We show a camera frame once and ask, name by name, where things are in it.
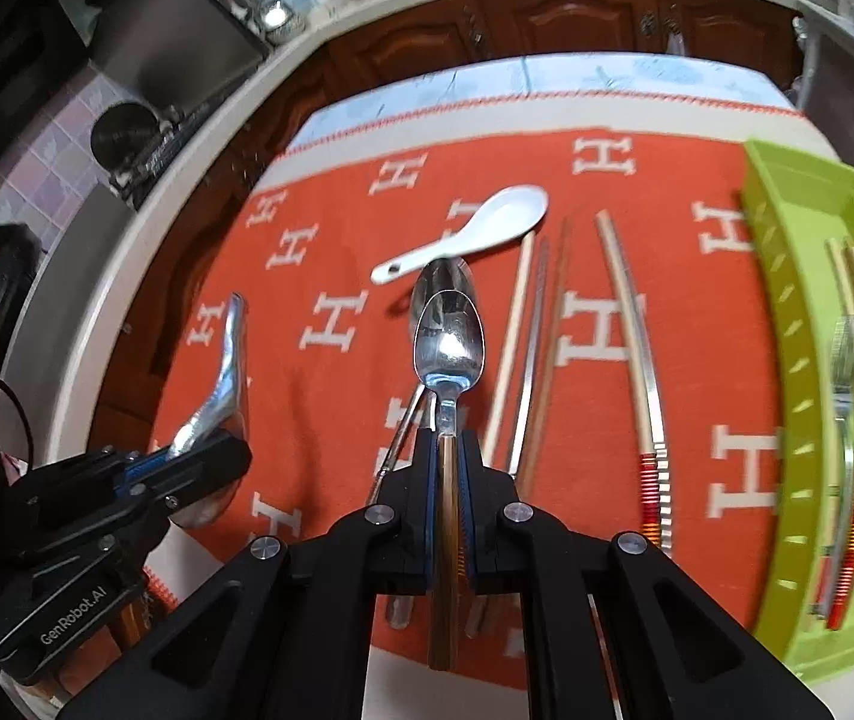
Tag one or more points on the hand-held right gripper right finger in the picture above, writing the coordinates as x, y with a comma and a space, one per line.
467, 495

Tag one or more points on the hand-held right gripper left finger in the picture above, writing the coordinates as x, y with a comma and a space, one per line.
429, 487

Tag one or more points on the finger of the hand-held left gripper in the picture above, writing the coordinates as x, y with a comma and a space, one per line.
138, 474
202, 465

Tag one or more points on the metal soup spoon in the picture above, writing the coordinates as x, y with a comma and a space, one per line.
224, 382

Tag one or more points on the slim metal spoon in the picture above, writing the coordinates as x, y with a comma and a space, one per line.
434, 276

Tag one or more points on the pile of chopsticks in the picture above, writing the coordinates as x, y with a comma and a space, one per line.
626, 300

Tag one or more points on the white ceramic spoon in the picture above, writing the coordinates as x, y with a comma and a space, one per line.
487, 221

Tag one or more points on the metal fork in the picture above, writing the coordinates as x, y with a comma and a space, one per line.
843, 360

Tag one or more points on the green plastic utensil tray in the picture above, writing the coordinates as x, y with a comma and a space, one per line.
794, 240

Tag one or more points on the orange patterned blanket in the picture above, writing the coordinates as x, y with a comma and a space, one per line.
337, 420

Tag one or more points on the gas stove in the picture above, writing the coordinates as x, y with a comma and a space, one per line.
164, 150

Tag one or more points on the round dark pot lid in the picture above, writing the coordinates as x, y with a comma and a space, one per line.
123, 131

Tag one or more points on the light blue printed tablecloth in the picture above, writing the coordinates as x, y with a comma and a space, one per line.
472, 79

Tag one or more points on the steel stove splash panel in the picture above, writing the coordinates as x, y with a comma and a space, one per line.
164, 30

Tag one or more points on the small steel lidded pot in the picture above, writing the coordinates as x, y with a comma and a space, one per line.
277, 15

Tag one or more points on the grey metal cabinet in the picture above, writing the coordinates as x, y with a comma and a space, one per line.
817, 67

